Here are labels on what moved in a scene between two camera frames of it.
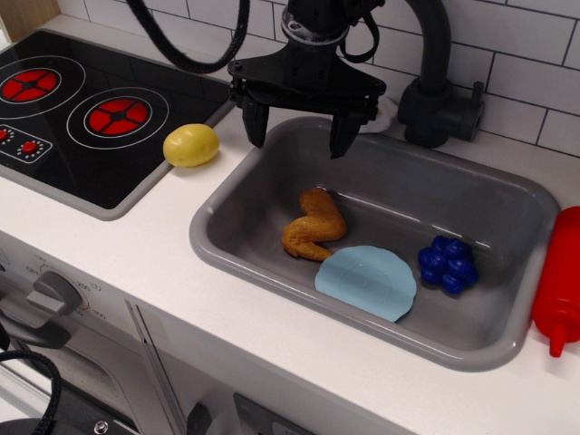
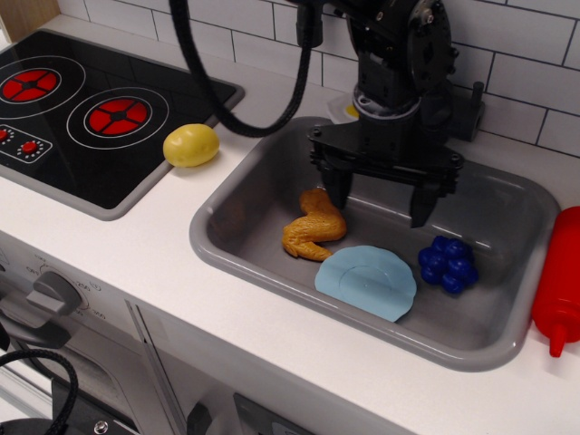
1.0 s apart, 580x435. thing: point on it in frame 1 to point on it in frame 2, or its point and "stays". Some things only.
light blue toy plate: x=370 y=279 stays
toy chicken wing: x=322 y=222 stays
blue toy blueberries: x=449 y=263 stays
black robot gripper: x=307 y=76 to x=385 y=144
